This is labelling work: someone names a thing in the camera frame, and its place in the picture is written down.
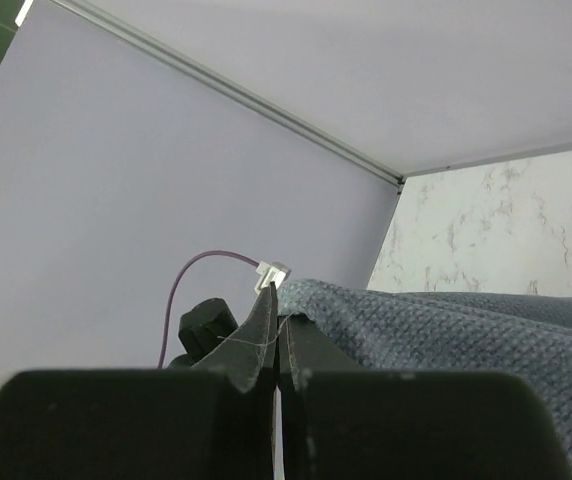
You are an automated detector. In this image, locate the blue denim pillowcase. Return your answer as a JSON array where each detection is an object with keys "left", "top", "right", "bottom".
[{"left": 278, "top": 280, "right": 572, "bottom": 469}]

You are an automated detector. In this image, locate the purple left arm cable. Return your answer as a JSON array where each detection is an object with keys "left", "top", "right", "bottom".
[{"left": 156, "top": 249, "right": 260, "bottom": 370}]

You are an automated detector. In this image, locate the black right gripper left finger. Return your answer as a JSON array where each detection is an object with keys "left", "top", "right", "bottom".
[{"left": 0, "top": 287, "right": 278, "bottom": 479}]

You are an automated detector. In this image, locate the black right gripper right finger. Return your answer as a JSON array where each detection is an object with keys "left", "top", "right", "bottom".
[{"left": 278, "top": 315, "right": 572, "bottom": 479}]

